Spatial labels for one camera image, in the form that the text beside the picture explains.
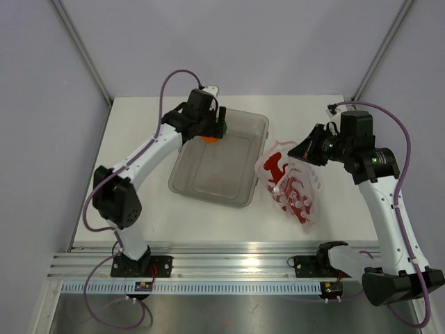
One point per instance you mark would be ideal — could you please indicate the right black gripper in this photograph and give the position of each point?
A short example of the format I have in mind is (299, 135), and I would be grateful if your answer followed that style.
(308, 149)

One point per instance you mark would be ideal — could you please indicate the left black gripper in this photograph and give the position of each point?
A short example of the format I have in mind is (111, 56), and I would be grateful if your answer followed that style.
(216, 129)

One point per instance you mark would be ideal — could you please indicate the orange fruit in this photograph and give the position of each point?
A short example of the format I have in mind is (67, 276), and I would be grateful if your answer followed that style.
(210, 139)

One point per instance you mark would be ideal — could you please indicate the clear zip top bag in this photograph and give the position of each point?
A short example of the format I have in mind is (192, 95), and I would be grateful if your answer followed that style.
(312, 177)

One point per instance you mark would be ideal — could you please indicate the red toy lobster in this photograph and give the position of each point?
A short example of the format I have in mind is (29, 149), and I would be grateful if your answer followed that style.
(288, 186)

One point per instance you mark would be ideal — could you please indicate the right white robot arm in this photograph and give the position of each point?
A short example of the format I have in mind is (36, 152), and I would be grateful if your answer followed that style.
(403, 273)

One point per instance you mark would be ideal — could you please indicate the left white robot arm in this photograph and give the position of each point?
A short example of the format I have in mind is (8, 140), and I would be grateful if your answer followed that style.
(115, 190)

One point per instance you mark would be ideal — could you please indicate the clear grey plastic container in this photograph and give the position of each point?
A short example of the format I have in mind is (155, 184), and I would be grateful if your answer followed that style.
(222, 172)

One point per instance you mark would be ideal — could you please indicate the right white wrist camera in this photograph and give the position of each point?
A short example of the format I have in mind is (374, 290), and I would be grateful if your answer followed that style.
(333, 111)

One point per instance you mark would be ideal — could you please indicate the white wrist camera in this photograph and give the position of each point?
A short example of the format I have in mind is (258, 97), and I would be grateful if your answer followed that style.
(333, 111)
(212, 90)

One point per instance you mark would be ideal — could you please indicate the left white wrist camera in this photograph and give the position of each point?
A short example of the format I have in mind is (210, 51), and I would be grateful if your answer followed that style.
(212, 90)

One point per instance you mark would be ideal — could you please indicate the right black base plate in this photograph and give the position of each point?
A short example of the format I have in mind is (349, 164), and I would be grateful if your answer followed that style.
(307, 266)

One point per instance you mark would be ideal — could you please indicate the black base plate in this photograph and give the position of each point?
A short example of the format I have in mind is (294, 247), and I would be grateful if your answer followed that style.
(158, 266)
(307, 266)

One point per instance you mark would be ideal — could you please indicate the aluminium mounting rail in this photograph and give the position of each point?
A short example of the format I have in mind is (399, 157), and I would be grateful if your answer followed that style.
(195, 261)

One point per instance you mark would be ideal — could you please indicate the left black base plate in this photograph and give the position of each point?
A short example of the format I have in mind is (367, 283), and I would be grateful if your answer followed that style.
(158, 266)

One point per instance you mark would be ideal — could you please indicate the right aluminium frame post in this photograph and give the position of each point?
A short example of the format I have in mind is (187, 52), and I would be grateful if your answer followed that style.
(383, 49)

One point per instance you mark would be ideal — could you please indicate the aluminium frame post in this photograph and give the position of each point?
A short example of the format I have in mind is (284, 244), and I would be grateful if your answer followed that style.
(76, 39)
(383, 49)

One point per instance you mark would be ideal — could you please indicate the left aluminium frame post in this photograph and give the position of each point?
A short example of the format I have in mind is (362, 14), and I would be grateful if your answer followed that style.
(76, 39)

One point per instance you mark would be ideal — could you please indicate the white slotted cable duct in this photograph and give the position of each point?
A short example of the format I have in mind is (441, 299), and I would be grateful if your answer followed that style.
(192, 288)

